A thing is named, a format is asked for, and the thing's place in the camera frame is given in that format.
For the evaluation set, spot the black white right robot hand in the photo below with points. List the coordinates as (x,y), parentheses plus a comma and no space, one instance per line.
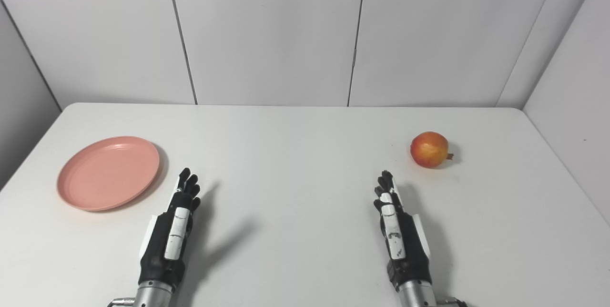
(410,254)

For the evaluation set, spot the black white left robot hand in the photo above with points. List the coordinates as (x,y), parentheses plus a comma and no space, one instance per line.
(162,250)

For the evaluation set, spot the pink round plate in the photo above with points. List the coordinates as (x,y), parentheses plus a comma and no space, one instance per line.
(108,173)

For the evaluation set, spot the red yellow pomegranate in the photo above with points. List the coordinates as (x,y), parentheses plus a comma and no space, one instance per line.
(429,149)

